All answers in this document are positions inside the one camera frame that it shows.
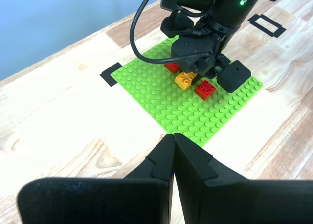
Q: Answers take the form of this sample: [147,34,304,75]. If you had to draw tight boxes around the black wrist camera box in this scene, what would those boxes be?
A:
[170,35,217,74]

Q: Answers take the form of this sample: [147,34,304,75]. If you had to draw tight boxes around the red square brick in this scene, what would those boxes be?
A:
[194,79,217,101]
[164,62,181,74]

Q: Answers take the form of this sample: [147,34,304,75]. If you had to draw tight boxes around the thick black camera cable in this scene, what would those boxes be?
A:
[129,0,211,65]

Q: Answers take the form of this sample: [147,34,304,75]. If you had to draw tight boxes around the black tape rectangle frame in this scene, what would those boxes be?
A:
[247,13,287,39]

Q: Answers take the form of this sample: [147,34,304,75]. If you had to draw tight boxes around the short black arm cable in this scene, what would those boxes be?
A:
[171,0,211,17]

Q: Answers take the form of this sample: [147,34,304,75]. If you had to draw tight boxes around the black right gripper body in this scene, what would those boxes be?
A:
[194,16,240,78]

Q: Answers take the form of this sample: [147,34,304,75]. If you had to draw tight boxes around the green studded baseplate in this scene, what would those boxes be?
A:
[110,37,265,148]

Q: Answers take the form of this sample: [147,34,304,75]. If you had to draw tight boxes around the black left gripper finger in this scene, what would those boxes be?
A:
[16,134,175,224]
[173,133,313,224]

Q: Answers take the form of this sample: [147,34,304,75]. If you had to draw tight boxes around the black tape corner marker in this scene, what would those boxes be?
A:
[99,62,122,88]

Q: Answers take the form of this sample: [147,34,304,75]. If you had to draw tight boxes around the yellow rectangular brick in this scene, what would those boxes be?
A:
[174,71,198,91]

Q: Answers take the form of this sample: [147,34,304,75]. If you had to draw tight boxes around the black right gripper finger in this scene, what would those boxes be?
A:
[160,12,195,38]
[190,60,252,93]

